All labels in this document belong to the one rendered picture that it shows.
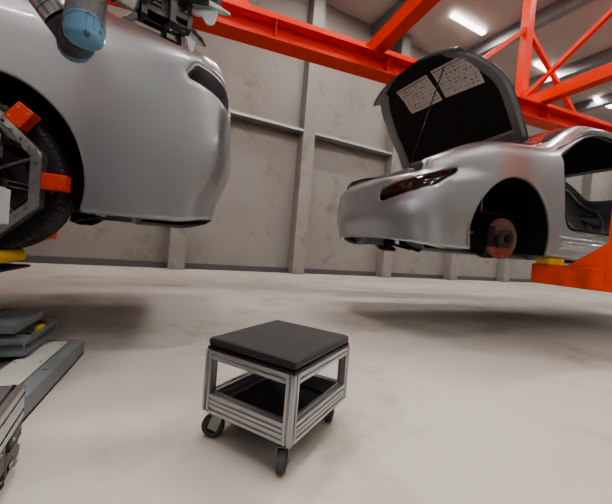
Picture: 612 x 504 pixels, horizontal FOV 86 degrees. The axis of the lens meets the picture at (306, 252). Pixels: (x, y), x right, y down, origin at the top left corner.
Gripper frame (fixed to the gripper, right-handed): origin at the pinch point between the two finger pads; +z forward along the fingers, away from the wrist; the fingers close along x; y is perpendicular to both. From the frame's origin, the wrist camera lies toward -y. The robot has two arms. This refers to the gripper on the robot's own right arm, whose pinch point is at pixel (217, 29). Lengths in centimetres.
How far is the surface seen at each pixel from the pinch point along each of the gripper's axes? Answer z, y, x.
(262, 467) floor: 20, 124, -7
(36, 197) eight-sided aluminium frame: -32, 33, -99
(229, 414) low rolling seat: 15, 110, -18
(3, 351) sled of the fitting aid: -39, 98, -113
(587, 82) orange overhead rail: 544, -203, 15
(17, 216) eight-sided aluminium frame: -38, 41, -102
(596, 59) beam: 1107, -519, -24
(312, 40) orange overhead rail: 220, -222, -196
